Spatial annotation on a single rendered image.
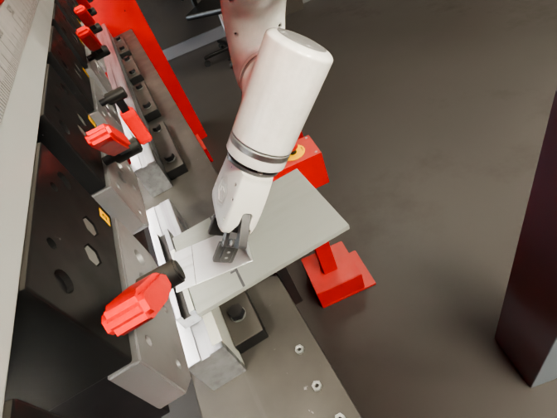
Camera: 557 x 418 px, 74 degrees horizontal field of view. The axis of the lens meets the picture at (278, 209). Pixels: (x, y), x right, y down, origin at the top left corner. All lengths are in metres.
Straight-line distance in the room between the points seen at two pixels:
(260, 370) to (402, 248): 1.25
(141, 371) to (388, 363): 1.33
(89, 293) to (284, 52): 0.30
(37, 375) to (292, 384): 0.43
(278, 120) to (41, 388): 0.33
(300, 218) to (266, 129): 0.21
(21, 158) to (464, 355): 1.46
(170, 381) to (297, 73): 0.32
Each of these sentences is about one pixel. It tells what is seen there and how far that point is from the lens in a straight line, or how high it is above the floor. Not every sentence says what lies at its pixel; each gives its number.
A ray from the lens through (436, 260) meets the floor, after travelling 1.75.
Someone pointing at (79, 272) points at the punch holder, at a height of 1.30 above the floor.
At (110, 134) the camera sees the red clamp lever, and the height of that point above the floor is 1.31.
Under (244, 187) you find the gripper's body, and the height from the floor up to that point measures 1.14.
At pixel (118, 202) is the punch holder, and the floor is 1.23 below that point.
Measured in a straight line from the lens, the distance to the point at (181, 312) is 0.60.
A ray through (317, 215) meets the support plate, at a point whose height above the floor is 1.00.
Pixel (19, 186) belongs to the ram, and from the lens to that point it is 0.26.
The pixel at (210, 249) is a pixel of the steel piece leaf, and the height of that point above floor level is 1.00.
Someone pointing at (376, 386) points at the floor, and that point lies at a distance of 1.52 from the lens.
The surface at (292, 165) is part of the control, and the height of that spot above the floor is 0.78.
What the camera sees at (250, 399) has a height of 0.87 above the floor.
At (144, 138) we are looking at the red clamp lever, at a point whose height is 1.16.
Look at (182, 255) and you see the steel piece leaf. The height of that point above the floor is 1.00.
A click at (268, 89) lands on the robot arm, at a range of 0.44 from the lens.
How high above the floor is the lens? 1.44
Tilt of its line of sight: 44 degrees down
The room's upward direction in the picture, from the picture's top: 24 degrees counter-clockwise
